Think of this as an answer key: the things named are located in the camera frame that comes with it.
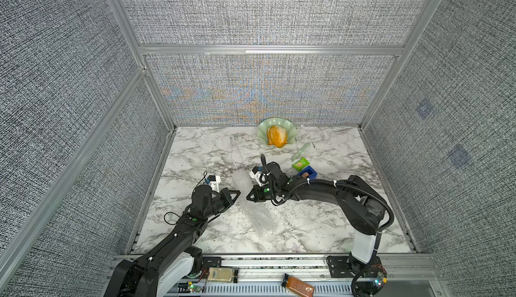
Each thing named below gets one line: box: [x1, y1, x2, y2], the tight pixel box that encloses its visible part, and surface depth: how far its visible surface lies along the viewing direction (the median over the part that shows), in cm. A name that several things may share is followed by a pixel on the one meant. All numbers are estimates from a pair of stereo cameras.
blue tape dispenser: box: [297, 165, 318, 181], surface depth 94 cm
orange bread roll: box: [266, 125, 288, 148], surface depth 107 cm
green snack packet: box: [291, 157, 311, 172], surface depth 104 cm
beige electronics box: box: [207, 267, 234, 283], surface depth 70 cm
